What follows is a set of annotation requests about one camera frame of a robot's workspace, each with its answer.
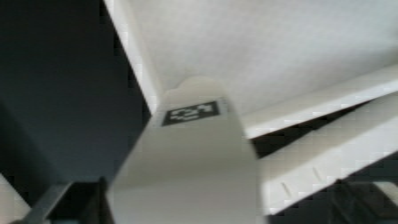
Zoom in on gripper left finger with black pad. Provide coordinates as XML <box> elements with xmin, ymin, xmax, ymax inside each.
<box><xmin>10</xmin><ymin>176</ymin><xmax>117</xmax><ymax>224</ymax></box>

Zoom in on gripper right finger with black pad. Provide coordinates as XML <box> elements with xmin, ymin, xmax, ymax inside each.
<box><xmin>330</xmin><ymin>179</ymin><xmax>398</xmax><ymax>224</ymax></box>

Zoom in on white desk leg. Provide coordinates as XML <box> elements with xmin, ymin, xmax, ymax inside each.
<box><xmin>106</xmin><ymin>77</ymin><xmax>263</xmax><ymax>224</ymax></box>

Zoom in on white desk tabletop tray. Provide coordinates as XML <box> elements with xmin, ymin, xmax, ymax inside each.
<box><xmin>103</xmin><ymin>0</ymin><xmax>398</xmax><ymax>137</ymax></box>

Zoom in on white U-shaped fence frame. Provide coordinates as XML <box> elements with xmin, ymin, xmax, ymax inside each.
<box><xmin>0</xmin><ymin>96</ymin><xmax>398</xmax><ymax>224</ymax></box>

